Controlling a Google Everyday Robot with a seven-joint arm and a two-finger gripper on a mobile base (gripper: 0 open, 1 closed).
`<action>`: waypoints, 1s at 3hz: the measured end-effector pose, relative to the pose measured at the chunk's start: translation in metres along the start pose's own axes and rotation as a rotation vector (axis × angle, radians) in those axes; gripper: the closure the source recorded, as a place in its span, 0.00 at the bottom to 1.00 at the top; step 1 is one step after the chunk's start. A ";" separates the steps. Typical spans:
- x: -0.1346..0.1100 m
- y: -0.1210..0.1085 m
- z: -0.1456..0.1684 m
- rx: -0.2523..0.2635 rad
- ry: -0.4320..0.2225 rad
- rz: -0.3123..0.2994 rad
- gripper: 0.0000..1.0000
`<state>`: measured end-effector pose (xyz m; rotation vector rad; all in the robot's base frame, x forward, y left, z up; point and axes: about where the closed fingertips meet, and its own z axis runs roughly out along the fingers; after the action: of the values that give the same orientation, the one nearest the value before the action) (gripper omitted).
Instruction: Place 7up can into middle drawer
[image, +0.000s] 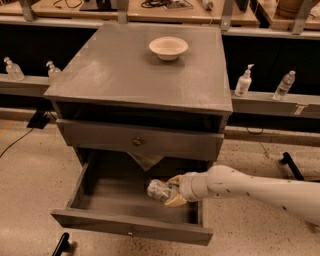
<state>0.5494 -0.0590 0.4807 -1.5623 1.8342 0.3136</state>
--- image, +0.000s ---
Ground black power adapter box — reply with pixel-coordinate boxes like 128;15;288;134
27;111;50;129

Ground grey wooden drawer cabinet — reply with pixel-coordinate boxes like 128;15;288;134
44;22;234;247

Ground white pump lotion bottle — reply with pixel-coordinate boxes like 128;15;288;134
235;64;253;97

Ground closed upper grey drawer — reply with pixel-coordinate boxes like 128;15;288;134
57;119;224;161

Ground black leg bottom left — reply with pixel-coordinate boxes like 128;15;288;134
52;232;70;256

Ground white paper under drawer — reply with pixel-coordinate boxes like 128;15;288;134
129;152;163;171

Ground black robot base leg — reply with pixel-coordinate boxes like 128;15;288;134
280;152;305;181

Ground clear pump bottle near cabinet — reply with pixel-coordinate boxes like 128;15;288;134
46;61;61;82

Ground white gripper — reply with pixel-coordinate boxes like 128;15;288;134
165;172;209;208

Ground open grey middle drawer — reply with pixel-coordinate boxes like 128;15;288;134
51;151;213;246

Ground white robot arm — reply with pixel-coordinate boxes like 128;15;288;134
165;165;320;225

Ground white paper bowl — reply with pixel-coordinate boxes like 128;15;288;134
149;37;188;61

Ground clear plastic water bottle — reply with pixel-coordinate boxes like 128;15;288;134
273;70;296;100

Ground black floor cable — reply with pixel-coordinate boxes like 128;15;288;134
0;127;35;159

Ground black cables on desk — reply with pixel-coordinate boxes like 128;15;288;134
140;0;194;10

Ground clear pump bottle far left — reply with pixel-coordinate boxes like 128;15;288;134
4;57;25;81

